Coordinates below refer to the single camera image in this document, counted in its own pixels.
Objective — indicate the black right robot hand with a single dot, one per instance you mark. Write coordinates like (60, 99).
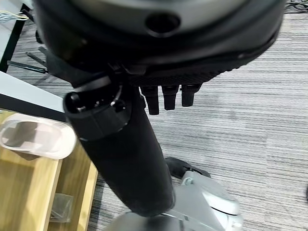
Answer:
(125, 149)

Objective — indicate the wooden shoe rack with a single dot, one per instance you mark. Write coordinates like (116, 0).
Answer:
(26, 192)

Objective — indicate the dark robot foot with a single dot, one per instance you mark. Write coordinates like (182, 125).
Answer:
(178, 166)

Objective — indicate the clear bag of screws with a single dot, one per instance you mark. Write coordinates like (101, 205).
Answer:
(61, 208)

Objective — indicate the white slipper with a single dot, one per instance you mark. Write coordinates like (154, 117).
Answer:
(36, 137)

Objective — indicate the silver robot leg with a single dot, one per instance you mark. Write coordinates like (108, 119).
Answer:
(204, 207)

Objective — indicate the white board black edge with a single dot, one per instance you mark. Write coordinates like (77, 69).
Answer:
(26, 96)

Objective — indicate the black chair base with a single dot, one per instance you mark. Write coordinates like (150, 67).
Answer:
(33, 62)

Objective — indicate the white desk black frame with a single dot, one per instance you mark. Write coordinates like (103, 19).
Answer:
(8, 38)

